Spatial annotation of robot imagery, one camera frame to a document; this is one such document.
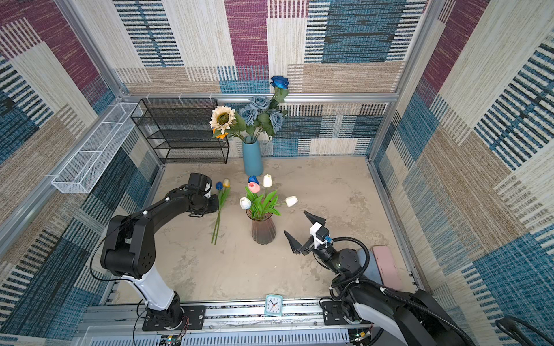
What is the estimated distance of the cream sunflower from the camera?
77cm

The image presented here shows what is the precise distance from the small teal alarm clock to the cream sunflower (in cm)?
61

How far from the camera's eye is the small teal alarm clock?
0.75 metres
